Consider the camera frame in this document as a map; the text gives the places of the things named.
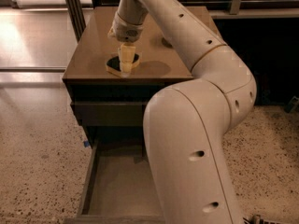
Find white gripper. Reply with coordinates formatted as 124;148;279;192
107;13;143;74

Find green and yellow sponge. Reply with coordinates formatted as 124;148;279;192
106;54;140;77

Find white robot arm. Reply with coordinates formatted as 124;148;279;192
109;0;257;224

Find brown drawer cabinet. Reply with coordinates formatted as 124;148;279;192
62;6;225;147

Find blue tape piece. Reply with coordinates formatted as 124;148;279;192
83;141;90;147

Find dark metal post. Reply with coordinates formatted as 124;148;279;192
65;0;86;41

